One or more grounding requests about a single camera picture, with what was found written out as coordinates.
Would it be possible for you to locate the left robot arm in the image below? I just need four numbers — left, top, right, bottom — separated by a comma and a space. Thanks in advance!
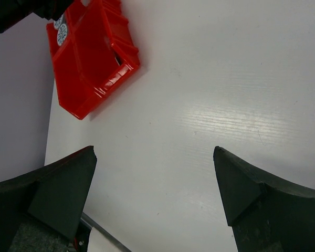
0, 0, 74, 34

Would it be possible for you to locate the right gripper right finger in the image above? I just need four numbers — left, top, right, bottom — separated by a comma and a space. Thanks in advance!
213, 146, 315, 251

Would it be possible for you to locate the red four-compartment tray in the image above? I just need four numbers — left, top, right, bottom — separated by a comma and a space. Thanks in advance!
46, 1, 140, 120

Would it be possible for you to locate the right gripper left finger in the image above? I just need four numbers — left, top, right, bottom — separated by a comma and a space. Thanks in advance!
0, 146, 97, 251

